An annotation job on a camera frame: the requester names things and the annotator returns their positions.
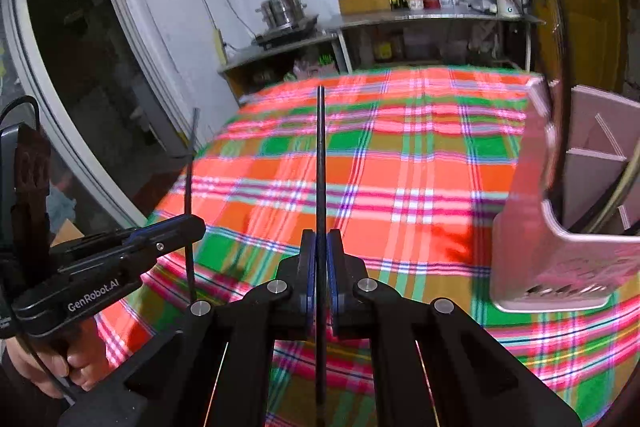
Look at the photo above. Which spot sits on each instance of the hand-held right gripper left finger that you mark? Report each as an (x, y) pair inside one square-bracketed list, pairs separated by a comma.
[(310, 277)]

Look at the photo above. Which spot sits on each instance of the plaid cloth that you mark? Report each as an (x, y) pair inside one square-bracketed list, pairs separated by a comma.
[(400, 157)]

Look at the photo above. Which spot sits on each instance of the person's left hand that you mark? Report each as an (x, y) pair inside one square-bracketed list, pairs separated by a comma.
[(75, 364)]

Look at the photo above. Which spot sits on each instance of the steel pot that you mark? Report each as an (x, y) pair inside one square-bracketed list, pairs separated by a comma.
[(281, 9)]

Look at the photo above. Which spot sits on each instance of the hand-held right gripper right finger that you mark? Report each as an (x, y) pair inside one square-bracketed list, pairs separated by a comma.
[(334, 277)]

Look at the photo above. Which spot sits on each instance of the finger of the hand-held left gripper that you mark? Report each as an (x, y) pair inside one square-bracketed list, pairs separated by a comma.
[(175, 234), (95, 244)]

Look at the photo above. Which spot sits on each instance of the tall steel table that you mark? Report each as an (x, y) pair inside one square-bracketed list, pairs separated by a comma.
[(430, 19)]

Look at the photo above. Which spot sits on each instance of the thin black chopstick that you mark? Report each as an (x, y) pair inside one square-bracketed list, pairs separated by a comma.
[(189, 187)]

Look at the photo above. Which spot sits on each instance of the yellow power strip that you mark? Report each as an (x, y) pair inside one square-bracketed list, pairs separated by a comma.
[(218, 46)]

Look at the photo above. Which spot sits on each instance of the pink basket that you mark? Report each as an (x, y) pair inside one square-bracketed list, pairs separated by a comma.
[(315, 69)]

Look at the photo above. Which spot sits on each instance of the black fork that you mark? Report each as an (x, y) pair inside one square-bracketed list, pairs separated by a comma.
[(320, 157)]

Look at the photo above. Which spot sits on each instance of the white window frame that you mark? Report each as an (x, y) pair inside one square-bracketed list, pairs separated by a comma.
[(125, 7)]

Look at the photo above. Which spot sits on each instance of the yellow package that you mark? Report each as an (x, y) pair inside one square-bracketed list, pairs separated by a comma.
[(384, 52)]

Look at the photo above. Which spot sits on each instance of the person's left forearm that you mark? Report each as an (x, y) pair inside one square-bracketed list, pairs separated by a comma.
[(20, 407)]

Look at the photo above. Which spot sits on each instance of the black induction cooker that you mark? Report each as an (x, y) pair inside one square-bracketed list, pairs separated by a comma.
[(287, 34)]

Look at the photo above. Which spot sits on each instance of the low steel table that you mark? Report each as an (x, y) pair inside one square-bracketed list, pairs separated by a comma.
[(280, 52)]

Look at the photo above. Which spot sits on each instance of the pink utensil holder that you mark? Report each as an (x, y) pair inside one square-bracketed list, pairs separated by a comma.
[(530, 232)]

